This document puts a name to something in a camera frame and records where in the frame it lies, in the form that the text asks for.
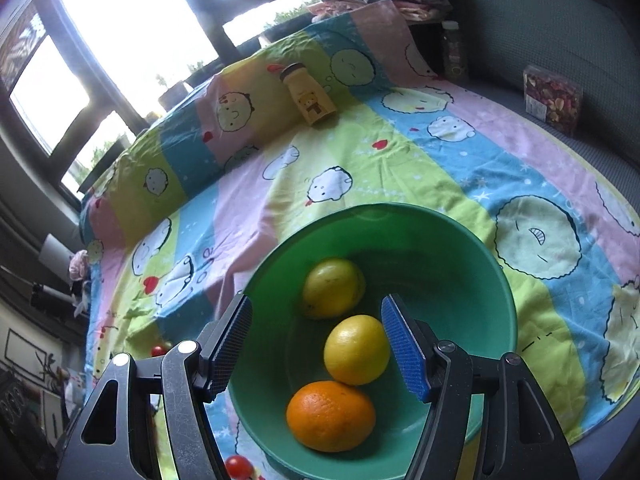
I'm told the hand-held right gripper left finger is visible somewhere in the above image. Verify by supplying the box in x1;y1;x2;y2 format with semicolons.
56;292;253;480

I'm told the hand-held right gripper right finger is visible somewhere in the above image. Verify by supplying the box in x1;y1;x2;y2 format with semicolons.
381;295;581;480

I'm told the bright yellow lemon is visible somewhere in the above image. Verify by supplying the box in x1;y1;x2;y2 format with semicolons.
324;314;391;386

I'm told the green plastic bowl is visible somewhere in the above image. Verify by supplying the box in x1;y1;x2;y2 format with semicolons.
227;203;518;480

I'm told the greenish yellow lemon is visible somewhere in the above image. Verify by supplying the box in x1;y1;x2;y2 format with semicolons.
301;258;367;320

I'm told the orange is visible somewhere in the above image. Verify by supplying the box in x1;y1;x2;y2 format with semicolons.
286;381;377;453

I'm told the pink crumpled cloth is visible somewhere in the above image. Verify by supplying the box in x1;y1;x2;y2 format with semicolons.
67;251;92;282

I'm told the colourful cartoon printed blanket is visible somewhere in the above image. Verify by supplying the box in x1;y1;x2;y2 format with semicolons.
79;0;640;480

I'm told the yellow bear print bottle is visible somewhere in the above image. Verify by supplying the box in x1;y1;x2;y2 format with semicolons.
279;62;337;127

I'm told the potted plant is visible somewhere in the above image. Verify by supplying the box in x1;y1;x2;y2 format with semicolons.
155;74;195;112

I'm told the clear bottle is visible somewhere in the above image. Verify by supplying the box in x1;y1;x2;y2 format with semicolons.
441;20;469;83

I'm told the window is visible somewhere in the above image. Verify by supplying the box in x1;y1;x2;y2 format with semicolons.
0;0;346;201

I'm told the grey sofa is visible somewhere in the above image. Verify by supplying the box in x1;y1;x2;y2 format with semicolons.
452;0;640;461

